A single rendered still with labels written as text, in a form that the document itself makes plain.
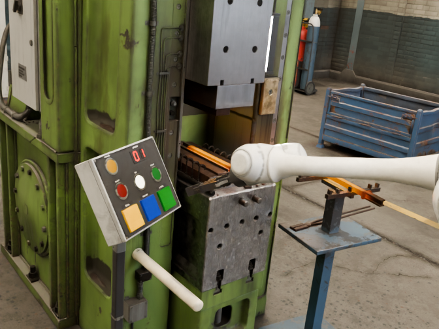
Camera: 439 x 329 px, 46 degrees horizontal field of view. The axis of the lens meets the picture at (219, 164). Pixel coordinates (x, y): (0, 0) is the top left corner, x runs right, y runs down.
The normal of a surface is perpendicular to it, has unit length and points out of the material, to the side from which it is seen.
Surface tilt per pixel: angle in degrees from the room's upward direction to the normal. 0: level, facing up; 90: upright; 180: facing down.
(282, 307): 0
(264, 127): 90
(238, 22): 90
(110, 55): 89
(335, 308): 0
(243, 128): 90
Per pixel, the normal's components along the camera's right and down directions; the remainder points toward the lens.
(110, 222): -0.45, 0.25
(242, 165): -0.65, -0.01
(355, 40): -0.79, 0.14
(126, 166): 0.81, -0.28
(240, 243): 0.62, 0.31
